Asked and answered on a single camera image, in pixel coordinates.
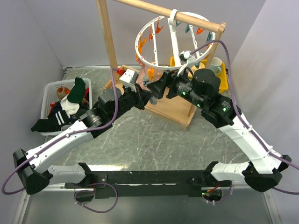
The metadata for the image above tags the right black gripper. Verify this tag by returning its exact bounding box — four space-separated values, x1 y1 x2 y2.
146 65 206 109

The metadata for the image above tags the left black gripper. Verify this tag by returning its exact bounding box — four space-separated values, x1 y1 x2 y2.
110 82 153 121

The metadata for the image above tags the dark green dotted sock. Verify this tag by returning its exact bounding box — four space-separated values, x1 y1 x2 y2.
67 77 85 104

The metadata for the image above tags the white small sock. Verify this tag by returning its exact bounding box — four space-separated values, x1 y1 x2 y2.
60 95 80 115

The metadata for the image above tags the black white striped sock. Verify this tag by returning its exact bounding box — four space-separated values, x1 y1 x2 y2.
30 110 70 133

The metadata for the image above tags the orange sock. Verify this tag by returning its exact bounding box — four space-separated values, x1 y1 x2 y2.
64 87 71 95

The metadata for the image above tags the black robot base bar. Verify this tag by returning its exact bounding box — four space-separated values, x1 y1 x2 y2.
65 170 231 199

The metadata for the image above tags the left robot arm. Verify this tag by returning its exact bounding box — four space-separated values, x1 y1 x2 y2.
13 86 153 195

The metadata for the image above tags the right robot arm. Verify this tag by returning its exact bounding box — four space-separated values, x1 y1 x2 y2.
147 69 291 192

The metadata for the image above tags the white round clip hanger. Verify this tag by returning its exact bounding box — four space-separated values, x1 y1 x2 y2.
134 16 210 71

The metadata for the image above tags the pink sheer sock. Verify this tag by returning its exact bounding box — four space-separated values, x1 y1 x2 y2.
136 56 149 91

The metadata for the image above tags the red sock in basket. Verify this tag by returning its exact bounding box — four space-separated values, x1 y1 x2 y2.
49 88 89 115

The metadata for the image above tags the orange clothes clip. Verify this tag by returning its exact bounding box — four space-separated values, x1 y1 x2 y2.
155 18 164 34

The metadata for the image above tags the pale green mug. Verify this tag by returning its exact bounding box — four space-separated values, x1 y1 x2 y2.
209 57 222 75

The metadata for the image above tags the yellow plastic tray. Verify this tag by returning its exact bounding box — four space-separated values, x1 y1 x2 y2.
170 57 229 94

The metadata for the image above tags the argyle tan sock in basket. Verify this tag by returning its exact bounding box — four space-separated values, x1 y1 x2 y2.
57 86 66 100

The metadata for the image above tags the white plastic laundry basket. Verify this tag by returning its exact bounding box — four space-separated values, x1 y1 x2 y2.
40 78 93 136

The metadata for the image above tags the wooden hanger rack frame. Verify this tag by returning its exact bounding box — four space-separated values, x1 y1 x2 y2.
96 0 227 130

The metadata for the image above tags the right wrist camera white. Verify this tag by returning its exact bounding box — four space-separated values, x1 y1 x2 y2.
177 50 197 77

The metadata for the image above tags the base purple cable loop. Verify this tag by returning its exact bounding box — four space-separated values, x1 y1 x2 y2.
74 182 119 213

